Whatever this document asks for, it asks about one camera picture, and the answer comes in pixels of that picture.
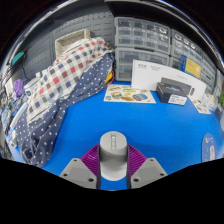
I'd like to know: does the round blue printed mouse pad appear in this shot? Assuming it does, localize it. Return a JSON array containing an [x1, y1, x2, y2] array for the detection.
[[201, 132, 218, 163]]

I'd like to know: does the dark wall shelf unit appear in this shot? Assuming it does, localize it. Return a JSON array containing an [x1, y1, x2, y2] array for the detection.
[[104, 0, 221, 54]]

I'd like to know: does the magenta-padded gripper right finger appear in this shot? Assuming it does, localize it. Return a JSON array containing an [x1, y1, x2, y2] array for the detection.
[[126, 144, 168, 190]]

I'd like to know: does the navy polka dot cloth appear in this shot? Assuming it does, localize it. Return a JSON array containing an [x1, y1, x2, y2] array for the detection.
[[15, 52, 116, 168]]

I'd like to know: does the grey computer mouse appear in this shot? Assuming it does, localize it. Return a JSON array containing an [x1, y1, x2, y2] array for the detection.
[[98, 130, 130, 182]]

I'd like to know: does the small white device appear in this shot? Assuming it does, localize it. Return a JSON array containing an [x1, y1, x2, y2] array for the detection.
[[23, 78, 43, 98]]

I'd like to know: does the yellow and blue box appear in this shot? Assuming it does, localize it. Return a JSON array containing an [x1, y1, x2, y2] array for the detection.
[[179, 54, 203, 80]]

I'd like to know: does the purple object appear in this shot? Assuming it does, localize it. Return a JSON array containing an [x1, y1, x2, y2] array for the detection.
[[13, 78, 26, 99]]

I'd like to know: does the white plastic container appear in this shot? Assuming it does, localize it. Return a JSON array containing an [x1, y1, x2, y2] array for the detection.
[[203, 92, 219, 113]]

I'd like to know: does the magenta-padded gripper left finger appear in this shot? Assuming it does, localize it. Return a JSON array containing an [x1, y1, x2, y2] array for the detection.
[[59, 143, 102, 190]]

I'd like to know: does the small dark box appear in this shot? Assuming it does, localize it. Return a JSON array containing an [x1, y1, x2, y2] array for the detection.
[[155, 82, 188, 107]]

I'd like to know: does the teal holder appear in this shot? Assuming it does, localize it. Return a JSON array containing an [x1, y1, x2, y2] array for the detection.
[[10, 50, 25, 67]]

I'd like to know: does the long white keyboard box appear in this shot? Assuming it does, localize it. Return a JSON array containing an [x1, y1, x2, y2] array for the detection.
[[130, 59, 208, 101]]

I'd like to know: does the white woven basket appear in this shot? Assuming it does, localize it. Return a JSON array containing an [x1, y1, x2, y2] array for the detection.
[[54, 28, 93, 56]]

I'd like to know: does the colourful printed sheet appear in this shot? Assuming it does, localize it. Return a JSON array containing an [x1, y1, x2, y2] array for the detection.
[[103, 83, 157, 105], [191, 98, 213, 115]]

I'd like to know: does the red blue checkered cloth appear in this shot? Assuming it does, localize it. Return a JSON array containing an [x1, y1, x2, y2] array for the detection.
[[26, 37, 115, 123]]

